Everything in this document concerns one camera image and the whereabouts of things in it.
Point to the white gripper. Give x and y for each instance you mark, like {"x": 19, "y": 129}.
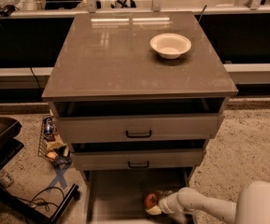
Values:
{"x": 164, "y": 202}

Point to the red apple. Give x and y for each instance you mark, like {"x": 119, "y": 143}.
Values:
{"x": 151, "y": 200}

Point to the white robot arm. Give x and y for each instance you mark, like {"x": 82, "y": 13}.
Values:
{"x": 252, "y": 206}

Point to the bottom open grey drawer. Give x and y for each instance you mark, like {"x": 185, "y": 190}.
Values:
{"x": 117, "y": 196}

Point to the middle grey drawer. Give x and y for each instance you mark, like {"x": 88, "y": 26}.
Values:
{"x": 120, "y": 160}

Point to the top grey drawer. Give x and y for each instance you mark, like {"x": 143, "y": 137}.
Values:
{"x": 138, "y": 128}

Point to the grey drawer cabinet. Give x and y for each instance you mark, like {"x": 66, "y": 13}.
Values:
{"x": 107, "y": 68}

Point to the blue tape cross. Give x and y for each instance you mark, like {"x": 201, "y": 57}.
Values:
{"x": 59, "y": 176}

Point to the blue soda can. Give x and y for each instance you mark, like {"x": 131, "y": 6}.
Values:
{"x": 48, "y": 128}

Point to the white paper bowl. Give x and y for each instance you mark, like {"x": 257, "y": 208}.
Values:
{"x": 170, "y": 46}

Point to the black cart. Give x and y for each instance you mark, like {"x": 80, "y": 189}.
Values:
{"x": 32, "y": 174}

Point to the black device on ledge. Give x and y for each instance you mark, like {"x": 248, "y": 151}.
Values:
{"x": 7, "y": 10}

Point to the wire basket with snacks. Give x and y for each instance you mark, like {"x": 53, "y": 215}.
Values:
{"x": 55, "y": 151}

